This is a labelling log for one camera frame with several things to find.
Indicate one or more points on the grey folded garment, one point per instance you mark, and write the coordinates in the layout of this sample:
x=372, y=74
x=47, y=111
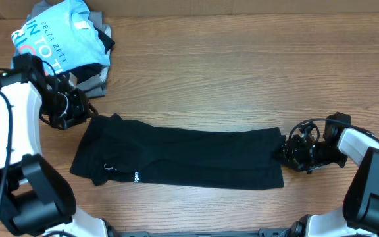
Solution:
x=96, y=86

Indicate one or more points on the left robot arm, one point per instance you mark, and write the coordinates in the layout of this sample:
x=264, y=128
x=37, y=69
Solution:
x=34, y=198

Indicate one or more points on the black folded garment in pile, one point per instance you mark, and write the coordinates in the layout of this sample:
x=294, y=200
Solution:
x=85, y=72

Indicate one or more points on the black t-shirt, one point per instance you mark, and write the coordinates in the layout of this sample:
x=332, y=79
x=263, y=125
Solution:
x=132, y=151

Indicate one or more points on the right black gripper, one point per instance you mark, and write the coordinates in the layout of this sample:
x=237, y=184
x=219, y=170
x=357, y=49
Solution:
x=293, y=154

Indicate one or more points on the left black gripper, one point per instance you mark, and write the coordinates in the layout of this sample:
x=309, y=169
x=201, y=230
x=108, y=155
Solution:
x=81, y=110

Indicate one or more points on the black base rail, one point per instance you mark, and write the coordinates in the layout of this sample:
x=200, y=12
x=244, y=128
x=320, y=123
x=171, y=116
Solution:
x=264, y=232

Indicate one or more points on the light blue printed t-shirt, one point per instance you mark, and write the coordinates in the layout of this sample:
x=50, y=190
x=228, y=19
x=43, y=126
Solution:
x=63, y=37

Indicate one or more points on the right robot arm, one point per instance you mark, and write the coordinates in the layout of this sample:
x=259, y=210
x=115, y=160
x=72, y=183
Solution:
x=340, y=141

